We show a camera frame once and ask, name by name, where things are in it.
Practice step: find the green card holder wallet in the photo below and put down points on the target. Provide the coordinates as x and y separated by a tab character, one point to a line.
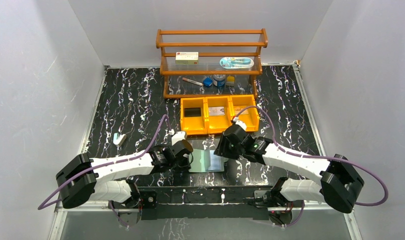
205	161

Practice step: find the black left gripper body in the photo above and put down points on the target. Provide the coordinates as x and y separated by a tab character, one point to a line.
186	156

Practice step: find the beige card in bin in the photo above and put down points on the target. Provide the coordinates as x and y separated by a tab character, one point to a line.
240	108

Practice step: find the small yellow object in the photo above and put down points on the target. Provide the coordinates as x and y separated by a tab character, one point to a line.
230	81

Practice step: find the small white blue stapler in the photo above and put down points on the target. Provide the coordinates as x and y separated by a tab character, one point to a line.
118	139

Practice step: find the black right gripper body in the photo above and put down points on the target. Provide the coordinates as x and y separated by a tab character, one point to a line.
222	146

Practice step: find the brown white marker pen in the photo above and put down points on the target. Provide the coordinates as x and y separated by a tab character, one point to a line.
192	81

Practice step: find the silver card in bin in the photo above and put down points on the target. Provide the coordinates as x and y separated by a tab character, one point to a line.
214	111

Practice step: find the blue oval packaged item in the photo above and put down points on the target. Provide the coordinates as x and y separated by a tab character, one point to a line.
236	62

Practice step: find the small blue object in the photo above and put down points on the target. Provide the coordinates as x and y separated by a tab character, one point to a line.
207	82

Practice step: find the round blue white tin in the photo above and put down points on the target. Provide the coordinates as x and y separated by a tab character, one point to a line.
219	80

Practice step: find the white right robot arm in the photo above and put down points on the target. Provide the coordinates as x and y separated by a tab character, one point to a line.
334	182

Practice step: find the black card in bin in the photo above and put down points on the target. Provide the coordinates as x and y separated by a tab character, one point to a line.
192	112

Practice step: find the orange three-compartment bin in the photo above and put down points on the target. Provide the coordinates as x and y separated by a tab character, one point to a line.
206	125

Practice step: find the white red box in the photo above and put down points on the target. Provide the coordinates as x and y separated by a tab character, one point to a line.
187	58

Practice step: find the wooden shelf rack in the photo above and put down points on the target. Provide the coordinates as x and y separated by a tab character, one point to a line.
211	45

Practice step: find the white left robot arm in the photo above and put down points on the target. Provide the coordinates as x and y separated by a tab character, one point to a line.
86	179

